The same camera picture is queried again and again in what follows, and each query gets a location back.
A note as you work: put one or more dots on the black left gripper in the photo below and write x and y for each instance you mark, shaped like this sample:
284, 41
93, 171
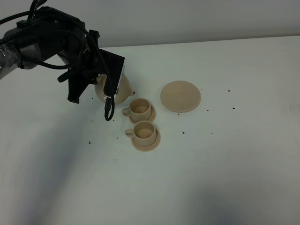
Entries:
82, 56

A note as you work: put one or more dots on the beige ceramic teapot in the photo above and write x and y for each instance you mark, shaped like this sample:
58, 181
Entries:
124, 89

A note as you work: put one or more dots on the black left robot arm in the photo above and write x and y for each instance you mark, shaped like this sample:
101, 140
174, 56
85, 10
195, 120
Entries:
55, 40

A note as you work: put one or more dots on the large beige teapot saucer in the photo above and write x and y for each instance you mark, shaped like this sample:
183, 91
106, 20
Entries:
180, 96

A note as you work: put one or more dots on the far beige teacup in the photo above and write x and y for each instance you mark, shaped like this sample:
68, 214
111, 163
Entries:
138, 110

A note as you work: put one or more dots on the beige teacup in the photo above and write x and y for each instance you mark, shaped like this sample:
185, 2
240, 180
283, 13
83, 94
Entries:
143, 133
138, 110

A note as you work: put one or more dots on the far small beige saucer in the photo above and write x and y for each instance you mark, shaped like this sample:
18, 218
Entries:
150, 119

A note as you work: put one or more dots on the small beige saucer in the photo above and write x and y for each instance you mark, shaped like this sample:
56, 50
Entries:
150, 147
150, 119

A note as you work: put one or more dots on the near beige teacup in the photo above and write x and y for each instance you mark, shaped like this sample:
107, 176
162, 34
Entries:
143, 133

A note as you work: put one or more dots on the near small beige saucer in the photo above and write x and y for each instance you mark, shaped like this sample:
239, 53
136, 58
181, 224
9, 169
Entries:
150, 147

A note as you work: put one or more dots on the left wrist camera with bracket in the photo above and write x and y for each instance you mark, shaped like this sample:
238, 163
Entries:
114, 64

